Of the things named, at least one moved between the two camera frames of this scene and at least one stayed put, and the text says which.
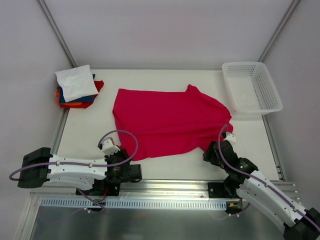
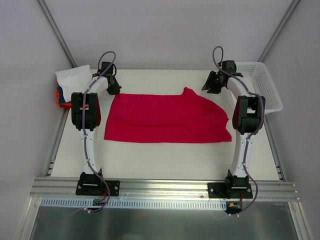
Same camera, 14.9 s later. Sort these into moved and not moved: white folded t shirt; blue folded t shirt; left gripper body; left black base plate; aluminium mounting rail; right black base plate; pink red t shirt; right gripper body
Moved: pink red t shirt; right gripper body; left gripper body
Not moved: aluminium mounting rail; white folded t shirt; blue folded t shirt; right black base plate; left black base plate
